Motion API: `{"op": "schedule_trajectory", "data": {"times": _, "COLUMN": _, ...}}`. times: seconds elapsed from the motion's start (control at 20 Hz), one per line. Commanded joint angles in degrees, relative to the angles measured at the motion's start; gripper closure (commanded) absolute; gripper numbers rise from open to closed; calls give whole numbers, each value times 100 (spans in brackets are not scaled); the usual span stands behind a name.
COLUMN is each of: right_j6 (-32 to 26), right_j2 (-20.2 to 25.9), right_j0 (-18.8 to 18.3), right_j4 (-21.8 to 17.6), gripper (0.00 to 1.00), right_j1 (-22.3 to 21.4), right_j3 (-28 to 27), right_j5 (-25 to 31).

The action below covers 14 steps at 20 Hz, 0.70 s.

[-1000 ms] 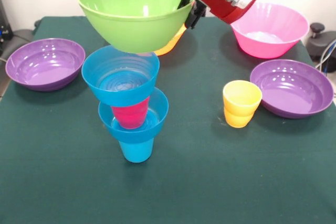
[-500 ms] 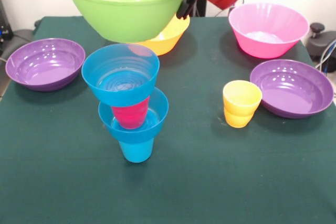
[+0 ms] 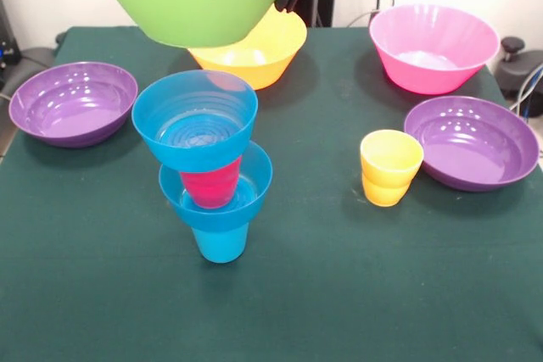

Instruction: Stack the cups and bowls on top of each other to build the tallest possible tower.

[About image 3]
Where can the orange plastic bowl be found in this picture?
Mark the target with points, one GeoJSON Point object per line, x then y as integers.
{"type": "Point", "coordinates": [263, 61]}

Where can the green plastic bowl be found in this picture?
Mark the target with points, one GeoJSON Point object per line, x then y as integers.
{"type": "Point", "coordinates": [191, 6]}

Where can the pink plastic bowl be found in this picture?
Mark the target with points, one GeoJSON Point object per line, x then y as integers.
{"type": "Point", "coordinates": [430, 74]}

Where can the small blue plastic bowl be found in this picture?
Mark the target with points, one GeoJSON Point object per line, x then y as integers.
{"type": "Point", "coordinates": [216, 218]}
{"type": "Point", "coordinates": [186, 154]}

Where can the red plastic cup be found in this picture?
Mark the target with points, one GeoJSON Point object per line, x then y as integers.
{"type": "Point", "coordinates": [210, 188]}

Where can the purple plastic bowl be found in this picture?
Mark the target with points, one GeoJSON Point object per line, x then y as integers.
{"type": "Point", "coordinates": [471, 154]}
{"type": "Point", "coordinates": [72, 112]}

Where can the blue plastic cup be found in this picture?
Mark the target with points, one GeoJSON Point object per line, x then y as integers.
{"type": "Point", "coordinates": [220, 247]}

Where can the small black table clamp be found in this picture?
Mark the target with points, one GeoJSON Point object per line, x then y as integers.
{"type": "Point", "coordinates": [61, 37]}

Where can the yellow plastic cup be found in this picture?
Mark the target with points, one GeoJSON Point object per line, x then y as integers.
{"type": "Point", "coordinates": [386, 188]}

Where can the black clamp with knob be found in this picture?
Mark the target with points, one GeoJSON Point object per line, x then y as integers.
{"type": "Point", "coordinates": [519, 67]}

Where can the grey rounded base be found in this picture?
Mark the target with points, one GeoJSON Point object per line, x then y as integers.
{"type": "Point", "coordinates": [36, 61]}

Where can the black equipment box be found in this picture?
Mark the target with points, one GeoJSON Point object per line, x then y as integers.
{"type": "Point", "coordinates": [7, 48]}

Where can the dark green tablecloth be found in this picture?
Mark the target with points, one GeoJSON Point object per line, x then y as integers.
{"type": "Point", "coordinates": [271, 294]}

